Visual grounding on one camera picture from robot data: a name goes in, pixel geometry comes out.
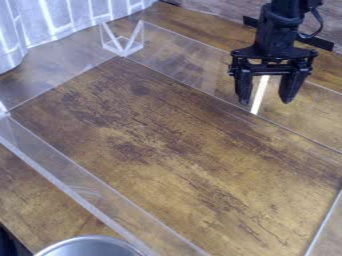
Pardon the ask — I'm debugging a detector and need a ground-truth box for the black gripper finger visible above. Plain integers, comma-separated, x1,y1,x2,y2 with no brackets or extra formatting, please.
235,69,252,105
278,69,310,104

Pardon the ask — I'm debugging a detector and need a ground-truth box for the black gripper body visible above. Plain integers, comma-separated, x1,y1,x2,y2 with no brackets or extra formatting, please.
228,2,319,78

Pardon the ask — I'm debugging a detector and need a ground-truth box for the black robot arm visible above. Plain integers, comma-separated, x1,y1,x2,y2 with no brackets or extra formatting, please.
228,0,323,105

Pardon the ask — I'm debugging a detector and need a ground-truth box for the silver metal pot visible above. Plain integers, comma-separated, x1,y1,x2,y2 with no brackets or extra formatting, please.
33,235,144,256

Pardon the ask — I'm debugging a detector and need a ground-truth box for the clear acrylic barrier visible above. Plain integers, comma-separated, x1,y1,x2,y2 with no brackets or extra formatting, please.
0,19,342,256

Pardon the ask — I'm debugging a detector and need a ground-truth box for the white sheer curtain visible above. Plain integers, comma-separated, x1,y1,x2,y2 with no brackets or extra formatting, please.
0,0,159,75

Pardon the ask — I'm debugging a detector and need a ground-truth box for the black cable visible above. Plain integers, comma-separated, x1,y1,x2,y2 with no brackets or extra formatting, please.
296,6,326,40

